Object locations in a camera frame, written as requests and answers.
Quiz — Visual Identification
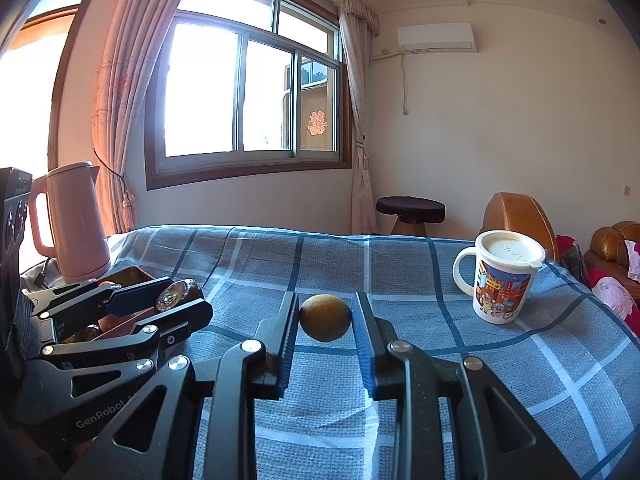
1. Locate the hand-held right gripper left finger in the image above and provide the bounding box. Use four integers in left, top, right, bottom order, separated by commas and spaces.
62, 291, 301, 480

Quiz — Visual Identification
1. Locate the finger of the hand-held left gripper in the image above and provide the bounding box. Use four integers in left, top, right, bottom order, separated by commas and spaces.
22, 276, 174, 333
40, 298, 214, 362

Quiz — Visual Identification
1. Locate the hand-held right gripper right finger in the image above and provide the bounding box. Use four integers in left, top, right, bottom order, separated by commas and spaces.
350, 291, 581, 480

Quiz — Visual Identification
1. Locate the red metal tin box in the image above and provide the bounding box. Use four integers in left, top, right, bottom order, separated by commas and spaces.
65, 266, 173, 346

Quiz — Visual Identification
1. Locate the blue plaid tablecloth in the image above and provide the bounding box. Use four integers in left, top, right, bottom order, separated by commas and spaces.
20, 225, 640, 480

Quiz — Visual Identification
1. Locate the pink electric kettle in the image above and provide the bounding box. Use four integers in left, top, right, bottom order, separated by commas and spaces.
27, 161, 112, 285

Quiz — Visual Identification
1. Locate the dark round stool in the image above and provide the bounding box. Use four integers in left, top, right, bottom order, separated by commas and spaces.
375, 196, 447, 236

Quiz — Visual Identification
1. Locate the white cartoon print mug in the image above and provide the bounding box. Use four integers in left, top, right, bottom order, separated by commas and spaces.
452, 230, 547, 326

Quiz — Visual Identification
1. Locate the brown leather armchair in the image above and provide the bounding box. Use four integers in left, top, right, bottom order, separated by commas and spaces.
481, 192, 558, 261

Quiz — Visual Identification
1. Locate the pink patterned curtain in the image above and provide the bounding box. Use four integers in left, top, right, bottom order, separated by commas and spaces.
90, 0, 206, 236

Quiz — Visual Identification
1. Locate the sliding glass window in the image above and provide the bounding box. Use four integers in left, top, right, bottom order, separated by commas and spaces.
145, 0, 353, 191

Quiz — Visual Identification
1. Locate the pale tied curtain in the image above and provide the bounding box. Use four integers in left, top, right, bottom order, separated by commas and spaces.
337, 5, 381, 235

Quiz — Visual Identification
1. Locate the wooden framed side window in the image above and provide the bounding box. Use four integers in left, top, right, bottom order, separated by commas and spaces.
0, 7, 81, 241

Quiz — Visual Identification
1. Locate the pink floral cloth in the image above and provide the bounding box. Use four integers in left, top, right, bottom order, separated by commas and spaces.
587, 267, 640, 338

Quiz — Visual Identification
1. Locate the brown leather sofa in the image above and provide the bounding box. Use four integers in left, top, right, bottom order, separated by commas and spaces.
582, 221, 640, 286

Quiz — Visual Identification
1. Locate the pink floral cushion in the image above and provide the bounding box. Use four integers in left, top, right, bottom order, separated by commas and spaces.
624, 240, 640, 283

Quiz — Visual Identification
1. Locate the white air conditioner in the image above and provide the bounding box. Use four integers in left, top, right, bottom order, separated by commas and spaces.
396, 22, 478, 54

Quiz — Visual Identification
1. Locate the wall cable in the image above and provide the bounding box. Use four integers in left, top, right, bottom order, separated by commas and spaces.
400, 52, 410, 116

